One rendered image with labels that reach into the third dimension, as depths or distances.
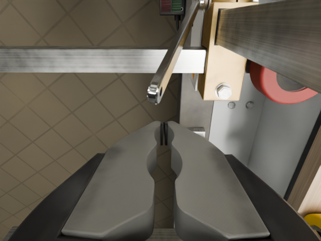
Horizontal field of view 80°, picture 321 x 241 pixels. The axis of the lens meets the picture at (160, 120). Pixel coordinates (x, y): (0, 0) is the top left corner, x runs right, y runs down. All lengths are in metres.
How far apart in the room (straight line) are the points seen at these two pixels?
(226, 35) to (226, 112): 0.38
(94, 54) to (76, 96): 1.04
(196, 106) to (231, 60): 0.22
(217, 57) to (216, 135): 0.38
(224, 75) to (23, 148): 1.58
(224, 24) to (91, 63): 0.17
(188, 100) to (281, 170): 0.27
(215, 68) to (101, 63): 0.15
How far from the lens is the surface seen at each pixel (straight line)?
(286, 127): 0.52
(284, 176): 0.54
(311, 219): 0.42
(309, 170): 0.38
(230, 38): 0.20
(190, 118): 0.47
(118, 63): 0.27
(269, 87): 0.25
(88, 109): 1.32
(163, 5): 0.41
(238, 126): 0.61
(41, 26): 1.29
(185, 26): 0.18
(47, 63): 0.30
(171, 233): 0.33
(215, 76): 0.26
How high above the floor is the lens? 1.12
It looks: 62 degrees down
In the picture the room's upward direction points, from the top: 178 degrees counter-clockwise
